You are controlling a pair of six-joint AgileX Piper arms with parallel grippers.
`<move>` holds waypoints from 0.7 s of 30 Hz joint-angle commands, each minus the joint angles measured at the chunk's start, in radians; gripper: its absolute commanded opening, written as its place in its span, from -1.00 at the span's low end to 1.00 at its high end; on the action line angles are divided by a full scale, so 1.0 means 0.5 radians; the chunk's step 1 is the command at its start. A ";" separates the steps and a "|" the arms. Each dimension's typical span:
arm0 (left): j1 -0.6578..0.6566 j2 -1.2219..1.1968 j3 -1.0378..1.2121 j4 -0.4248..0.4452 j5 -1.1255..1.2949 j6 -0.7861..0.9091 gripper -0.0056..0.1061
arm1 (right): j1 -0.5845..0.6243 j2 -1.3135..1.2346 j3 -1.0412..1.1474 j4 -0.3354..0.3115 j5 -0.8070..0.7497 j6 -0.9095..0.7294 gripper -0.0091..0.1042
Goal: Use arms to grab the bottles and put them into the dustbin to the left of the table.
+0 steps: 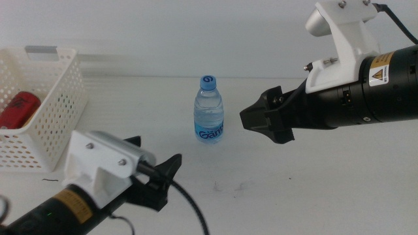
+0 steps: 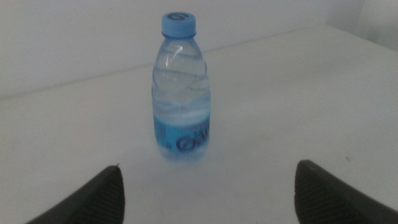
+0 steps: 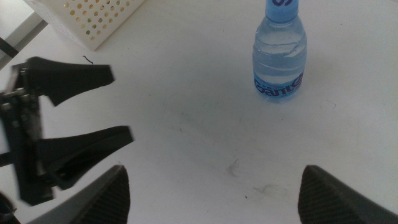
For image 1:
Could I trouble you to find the clear water bottle blue label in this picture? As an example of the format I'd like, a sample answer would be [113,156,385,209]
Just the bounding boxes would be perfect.
[193,74,225,145]

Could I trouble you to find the red cola can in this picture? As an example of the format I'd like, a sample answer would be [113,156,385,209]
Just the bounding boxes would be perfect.
[0,91,42,130]

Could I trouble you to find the white perforated plastic basket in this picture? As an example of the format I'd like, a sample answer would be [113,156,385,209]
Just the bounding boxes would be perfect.
[0,45,88,173]

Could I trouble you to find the thin black cable loop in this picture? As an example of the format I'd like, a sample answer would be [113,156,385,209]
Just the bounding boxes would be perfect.
[109,213,135,235]
[0,195,10,226]

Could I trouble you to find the thick black left camera cable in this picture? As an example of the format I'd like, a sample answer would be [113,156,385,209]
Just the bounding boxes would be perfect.
[137,161,210,235]

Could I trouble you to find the thick black camera cable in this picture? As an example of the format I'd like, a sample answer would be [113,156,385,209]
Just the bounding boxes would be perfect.
[372,2,418,45]
[137,161,210,235]

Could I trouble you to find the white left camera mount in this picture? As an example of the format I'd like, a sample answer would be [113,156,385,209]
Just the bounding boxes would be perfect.
[61,130,144,210]

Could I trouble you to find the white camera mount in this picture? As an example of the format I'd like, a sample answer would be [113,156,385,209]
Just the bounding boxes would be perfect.
[61,130,144,210]
[305,0,388,95]

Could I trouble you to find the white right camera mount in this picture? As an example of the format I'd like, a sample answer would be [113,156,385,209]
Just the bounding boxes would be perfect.
[305,0,388,95]

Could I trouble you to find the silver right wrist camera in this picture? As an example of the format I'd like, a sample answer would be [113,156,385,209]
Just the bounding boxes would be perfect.
[305,8,334,37]

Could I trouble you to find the thick black right camera cable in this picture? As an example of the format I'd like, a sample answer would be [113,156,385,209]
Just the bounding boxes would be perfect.
[372,2,418,45]

